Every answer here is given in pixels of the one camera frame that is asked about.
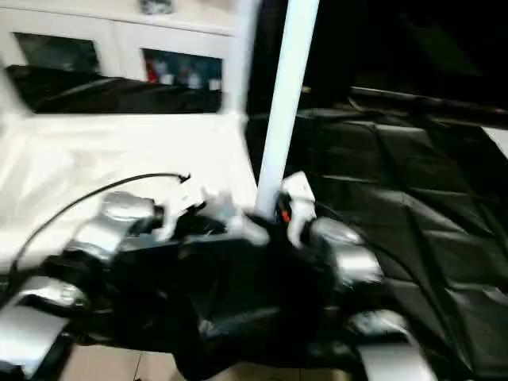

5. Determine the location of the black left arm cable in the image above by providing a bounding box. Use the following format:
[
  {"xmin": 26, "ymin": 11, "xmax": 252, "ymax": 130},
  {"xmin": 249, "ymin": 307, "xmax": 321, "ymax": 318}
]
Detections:
[{"xmin": 6, "ymin": 171, "xmax": 193, "ymax": 279}]

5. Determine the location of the white cabinet with glass doors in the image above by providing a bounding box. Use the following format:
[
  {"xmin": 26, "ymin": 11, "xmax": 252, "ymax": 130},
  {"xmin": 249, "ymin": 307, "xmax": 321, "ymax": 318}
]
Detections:
[{"xmin": 0, "ymin": 0, "xmax": 240, "ymax": 93}]

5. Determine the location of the black mat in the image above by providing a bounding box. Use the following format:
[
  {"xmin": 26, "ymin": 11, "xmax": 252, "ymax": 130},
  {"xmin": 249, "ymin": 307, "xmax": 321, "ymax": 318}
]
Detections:
[{"xmin": 0, "ymin": 63, "xmax": 508, "ymax": 378}]

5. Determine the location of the black backdrop cloth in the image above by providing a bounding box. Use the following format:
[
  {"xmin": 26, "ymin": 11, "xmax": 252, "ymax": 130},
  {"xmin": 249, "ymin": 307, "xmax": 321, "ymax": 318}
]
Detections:
[{"xmin": 248, "ymin": 0, "xmax": 508, "ymax": 114}]

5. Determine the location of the white plastic table top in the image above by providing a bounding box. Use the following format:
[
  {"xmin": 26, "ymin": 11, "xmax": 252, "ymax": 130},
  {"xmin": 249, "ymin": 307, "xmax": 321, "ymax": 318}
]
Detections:
[{"xmin": 0, "ymin": 112, "xmax": 271, "ymax": 275}]

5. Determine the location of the white plastic table leg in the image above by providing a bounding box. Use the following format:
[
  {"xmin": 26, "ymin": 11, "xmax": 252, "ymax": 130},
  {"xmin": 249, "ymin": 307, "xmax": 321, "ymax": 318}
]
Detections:
[
  {"xmin": 221, "ymin": 0, "xmax": 258, "ymax": 119},
  {"xmin": 252, "ymin": 0, "xmax": 321, "ymax": 218},
  {"xmin": 0, "ymin": 61, "xmax": 29, "ymax": 121}
]

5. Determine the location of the shiny object on cabinet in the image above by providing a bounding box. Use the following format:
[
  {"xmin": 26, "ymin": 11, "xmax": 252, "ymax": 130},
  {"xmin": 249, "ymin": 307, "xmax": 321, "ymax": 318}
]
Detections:
[{"xmin": 137, "ymin": 0, "xmax": 175, "ymax": 15}]

